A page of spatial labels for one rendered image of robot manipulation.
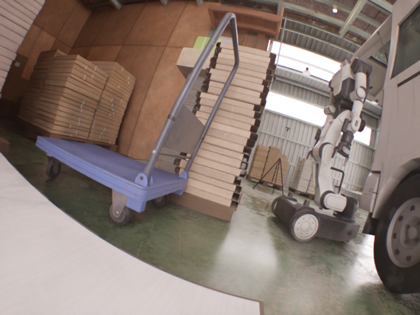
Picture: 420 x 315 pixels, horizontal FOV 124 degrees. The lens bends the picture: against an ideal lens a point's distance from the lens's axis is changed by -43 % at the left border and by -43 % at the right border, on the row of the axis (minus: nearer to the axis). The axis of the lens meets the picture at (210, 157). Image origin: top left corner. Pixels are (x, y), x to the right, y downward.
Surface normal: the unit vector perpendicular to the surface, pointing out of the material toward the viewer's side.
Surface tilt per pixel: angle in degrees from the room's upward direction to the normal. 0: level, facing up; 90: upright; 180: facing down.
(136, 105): 90
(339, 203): 90
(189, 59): 90
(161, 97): 90
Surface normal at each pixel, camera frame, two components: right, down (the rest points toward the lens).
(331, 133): -0.10, -0.03
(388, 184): -0.31, 0.54
